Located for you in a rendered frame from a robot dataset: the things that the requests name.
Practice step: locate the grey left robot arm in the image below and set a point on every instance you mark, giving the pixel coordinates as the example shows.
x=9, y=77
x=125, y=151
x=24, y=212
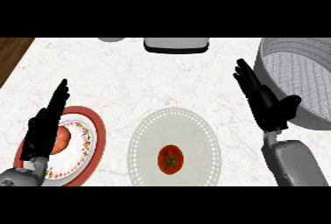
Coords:
x=24, y=174

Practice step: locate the red tomato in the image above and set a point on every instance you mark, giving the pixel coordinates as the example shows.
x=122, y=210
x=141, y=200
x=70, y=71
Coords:
x=170, y=159

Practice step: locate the grey woven basket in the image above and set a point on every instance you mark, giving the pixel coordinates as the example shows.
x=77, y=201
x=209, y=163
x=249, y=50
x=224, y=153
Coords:
x=297, y=81

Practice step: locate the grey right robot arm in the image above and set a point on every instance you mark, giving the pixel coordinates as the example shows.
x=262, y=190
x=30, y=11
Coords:
x=293, y=163

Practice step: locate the orange-red apple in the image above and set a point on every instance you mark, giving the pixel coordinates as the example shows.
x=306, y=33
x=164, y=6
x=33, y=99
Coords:
x=62, y=140

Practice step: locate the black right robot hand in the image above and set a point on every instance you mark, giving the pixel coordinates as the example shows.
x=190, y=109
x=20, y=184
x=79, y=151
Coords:
x=266, y=108

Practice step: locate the white and black appliance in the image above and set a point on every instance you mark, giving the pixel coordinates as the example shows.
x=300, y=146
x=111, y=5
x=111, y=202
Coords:
x=176, y=45

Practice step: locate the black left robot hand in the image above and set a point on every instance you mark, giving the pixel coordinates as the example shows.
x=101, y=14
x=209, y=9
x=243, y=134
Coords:
x=43, y=128

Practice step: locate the grey round object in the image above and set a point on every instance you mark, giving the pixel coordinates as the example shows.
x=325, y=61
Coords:
x=111, y=39

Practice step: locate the red-rimmed floral plate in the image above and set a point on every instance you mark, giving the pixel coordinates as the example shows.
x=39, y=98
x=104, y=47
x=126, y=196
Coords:
x=85, y=145

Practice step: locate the brown wooden surface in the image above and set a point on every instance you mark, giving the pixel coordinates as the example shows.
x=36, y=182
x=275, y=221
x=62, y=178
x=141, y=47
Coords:
x=12, y=55

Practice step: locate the white round lace placemat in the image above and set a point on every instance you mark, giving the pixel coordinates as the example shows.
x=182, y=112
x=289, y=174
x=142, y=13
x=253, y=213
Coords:
x=172, y=131

